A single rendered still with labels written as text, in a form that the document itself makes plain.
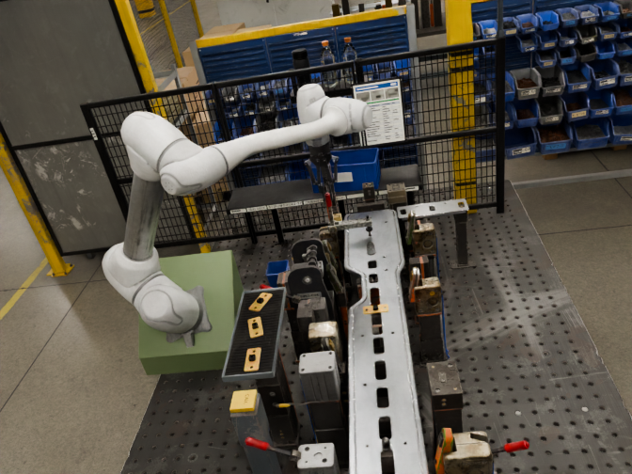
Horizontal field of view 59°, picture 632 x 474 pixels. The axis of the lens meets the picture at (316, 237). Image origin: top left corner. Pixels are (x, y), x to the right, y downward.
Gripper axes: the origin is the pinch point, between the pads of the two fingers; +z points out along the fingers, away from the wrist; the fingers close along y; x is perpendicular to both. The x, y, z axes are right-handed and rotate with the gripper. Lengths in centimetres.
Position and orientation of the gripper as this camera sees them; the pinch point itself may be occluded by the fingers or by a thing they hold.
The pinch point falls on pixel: (326, 192)
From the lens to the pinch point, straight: 215.7
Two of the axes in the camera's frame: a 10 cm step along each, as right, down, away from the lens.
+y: 9.9, -1.2, -1.2
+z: 1.6, 8.4, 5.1
